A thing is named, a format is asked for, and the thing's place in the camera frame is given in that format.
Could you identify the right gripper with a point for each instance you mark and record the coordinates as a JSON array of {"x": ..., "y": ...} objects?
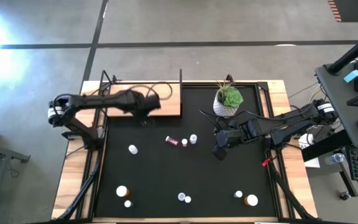
[{"x": 227, "y": 138}]

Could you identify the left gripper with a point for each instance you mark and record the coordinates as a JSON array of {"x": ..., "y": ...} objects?
[{"x": 148, "y": 102}]

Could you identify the small white plastic bottle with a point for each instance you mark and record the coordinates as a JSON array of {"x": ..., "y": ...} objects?
[
  {"x": 132, "y": 149},
  {"x": 193, "y": 138}
]

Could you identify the pink vial white cap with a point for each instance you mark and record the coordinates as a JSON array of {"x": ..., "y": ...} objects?
[{"x": 184, "y": 142}]

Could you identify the light blue vial white cap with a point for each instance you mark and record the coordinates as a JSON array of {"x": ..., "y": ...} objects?
[{"x": 238, "y": 194}]

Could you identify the large white plastic bottle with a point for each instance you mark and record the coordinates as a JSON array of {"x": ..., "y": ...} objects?
[{"x": 181, "y": 196}]

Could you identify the orange pill bottle white cap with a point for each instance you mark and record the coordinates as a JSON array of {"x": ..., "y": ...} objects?
[
  {"x": 122, "y": 191},
  {"x": 251, "y": 200}
]

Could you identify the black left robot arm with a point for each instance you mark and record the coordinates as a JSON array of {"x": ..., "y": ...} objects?
[{"x": 104, "y": 100}]

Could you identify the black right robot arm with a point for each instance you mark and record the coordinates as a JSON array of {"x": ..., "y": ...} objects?
[{"x": 291, "y": 119}]

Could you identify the succulent in patterned white pot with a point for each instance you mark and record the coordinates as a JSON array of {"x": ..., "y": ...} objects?
[{"x": 228, "y": 99}]

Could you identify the red tag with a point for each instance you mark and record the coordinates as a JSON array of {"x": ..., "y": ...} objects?
[{"x": 265, "y": 162}]

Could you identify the small vial red pills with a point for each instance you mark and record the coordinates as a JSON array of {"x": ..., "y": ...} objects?
[{"x": 172, "y": 141}]

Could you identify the black table mat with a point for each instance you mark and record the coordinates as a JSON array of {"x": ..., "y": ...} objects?
[{"x": 166, "y": 174}]

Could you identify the white label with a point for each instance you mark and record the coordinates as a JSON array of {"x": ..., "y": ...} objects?
[{"x": 305, "y": 140}]

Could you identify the white paper sheet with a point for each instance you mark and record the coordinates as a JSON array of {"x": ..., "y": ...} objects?
[{"x": 312, "y": 162}]

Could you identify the clear water bottle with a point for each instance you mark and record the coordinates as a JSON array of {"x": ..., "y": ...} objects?
[{"x": 334, "y": 158}]

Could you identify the dark grey desk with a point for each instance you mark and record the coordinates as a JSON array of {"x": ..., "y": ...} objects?
[{"x": 337, "y": 102}]

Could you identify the black caster wheel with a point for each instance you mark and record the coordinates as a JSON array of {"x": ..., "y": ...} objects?
[{"x": 343, "y": 195}]

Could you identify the blue sticky note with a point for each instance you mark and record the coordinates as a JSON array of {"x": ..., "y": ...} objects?
[{"x": 352, "y": 76}]

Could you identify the black pole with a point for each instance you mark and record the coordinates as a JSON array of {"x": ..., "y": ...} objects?
[{"x": 353, "y": 53}]

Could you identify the black shelf frame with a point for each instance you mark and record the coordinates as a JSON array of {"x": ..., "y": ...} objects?
[{"x": 181, "y": 93}]

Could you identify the black table frame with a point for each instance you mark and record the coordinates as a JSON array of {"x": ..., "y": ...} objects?
[{"x": 81, "y": 192}]

